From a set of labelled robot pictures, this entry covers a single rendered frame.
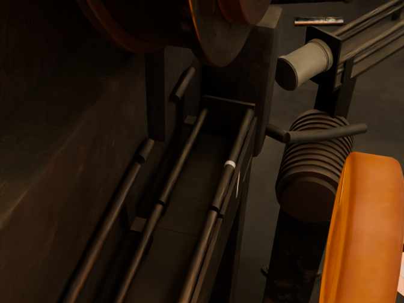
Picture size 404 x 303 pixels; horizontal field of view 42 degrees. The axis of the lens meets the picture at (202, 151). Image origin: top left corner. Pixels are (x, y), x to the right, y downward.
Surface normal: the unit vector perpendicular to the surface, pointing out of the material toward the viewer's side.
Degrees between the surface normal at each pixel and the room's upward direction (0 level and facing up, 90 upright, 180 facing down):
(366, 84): 0
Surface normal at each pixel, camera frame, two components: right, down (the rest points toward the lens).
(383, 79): 0.03, -0.77
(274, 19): 0.40, -0.63
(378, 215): -0.08, -0.52
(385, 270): -0.16, -0.16
